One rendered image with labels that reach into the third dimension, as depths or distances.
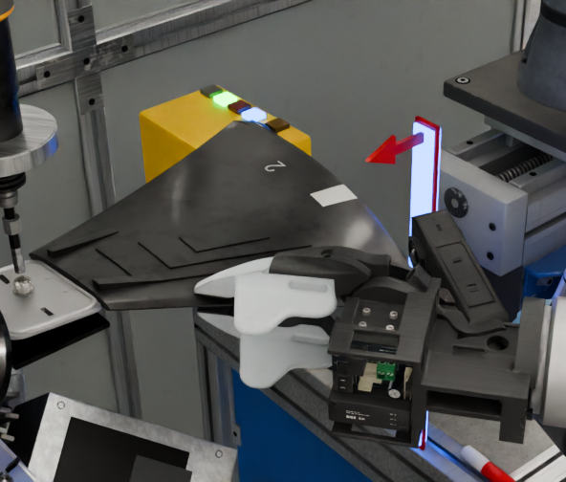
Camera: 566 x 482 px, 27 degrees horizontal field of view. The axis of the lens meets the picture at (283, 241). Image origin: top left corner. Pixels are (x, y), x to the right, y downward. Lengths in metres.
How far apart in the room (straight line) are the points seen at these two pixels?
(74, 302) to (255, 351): 0.12
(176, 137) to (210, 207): 0.35
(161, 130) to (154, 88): 0.46
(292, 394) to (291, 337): 0.50
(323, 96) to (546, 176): 0.67
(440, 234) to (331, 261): 0.09
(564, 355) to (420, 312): 0.08
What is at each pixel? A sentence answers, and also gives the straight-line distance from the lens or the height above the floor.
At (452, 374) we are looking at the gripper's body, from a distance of 0.68.
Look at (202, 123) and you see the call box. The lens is 1.20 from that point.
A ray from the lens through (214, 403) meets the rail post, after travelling 1.41.
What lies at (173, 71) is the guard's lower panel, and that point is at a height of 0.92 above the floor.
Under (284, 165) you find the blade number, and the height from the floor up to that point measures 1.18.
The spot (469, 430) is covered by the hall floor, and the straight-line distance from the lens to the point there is 2.43.
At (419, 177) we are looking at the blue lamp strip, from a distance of 0.95.
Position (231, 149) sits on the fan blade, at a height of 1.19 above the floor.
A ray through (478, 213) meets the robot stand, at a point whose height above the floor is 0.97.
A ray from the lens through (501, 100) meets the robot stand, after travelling 1.32.
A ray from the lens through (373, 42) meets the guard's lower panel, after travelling 1.91.
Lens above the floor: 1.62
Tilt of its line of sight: 33 degrees down
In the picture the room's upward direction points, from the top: 2 degrees counter-clockwise
